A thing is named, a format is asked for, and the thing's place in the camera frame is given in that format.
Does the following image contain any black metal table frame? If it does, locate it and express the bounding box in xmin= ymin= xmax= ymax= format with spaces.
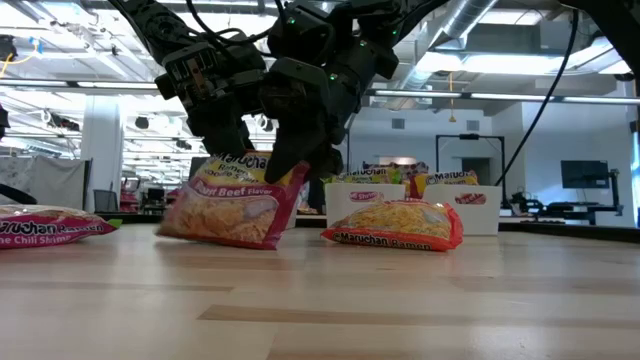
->
xmin=497 ymin=219 xmax=640 ymax=245

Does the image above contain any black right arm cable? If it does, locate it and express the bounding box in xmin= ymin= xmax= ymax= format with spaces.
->
xmin=493 ymin=7 xmax=581 ymax=187

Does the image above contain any yellow ceiling cable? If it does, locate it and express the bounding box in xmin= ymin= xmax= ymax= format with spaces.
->
xmin=0 ymin=39 xmax=41 ymax=76

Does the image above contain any white column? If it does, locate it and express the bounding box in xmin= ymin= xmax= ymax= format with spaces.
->
xmin=79 ymin=94 xmax=125 ymax=211

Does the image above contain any fluorescent ceiling light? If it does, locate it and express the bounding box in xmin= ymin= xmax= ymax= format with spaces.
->
xmin=469 ymin=92 xmax=556 ymax=101
xmin=77 ymin=81 xmax=160 ymax=90
xmin=374 ymin=89 xmax=462 ymax=99

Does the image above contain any white plastic bin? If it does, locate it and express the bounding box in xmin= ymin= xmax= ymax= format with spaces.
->
xmin=324 ymin=182 xmax=407 ymax=229
xmin=423 ymin=184 xmax=503 ymax=236

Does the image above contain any grey partition cloth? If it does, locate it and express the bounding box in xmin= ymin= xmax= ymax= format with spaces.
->
xmin=0 ymin=155 xmax=94 ymax=207

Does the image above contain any black office chair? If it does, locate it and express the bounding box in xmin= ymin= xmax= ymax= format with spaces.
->
xmin=307 ymin=177 xmax=327 ymax=211

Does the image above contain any black equipment stand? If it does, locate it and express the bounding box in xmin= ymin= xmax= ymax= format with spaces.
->
xmin=507 ymin=169 xmax=626 ymax=226

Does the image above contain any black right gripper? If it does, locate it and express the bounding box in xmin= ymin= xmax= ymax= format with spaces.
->
xmin=258 ymin=57 xmax=346 ymax=185

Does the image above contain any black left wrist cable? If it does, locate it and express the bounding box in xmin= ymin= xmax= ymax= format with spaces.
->
xmin=184 ymin=0 xmax=281 ymax=49

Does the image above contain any silver ceiling duct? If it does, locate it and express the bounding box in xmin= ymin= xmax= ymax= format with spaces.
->
xmin=384 ymin=0 xmax=501 ymax=109

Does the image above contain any black rectangular frame stand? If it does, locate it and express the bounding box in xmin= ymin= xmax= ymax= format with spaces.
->
xmin=434 ymin=133 xmax=507 ymax=189

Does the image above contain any black monitor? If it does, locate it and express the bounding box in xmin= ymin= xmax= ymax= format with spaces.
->
xmin=559 ymin=159 xmax=611 ymax=190

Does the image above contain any orange chicken ramen pack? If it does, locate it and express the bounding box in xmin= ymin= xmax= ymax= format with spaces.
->
xmin=320 ymin=198 xmax=465 ymax=253

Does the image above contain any red roast beef ramen pack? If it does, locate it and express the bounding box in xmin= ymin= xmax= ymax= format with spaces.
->
xmin=156 ymin=149 xmax=311 ymax=251
xmin=424 ymin=170 xmax=480 ymax=187
xmin=407 ymin=174 xmax=427 ymax=200

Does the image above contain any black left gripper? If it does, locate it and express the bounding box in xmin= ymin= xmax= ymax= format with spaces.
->
xmin=154 ymin=42 xmax=269 ymax=157

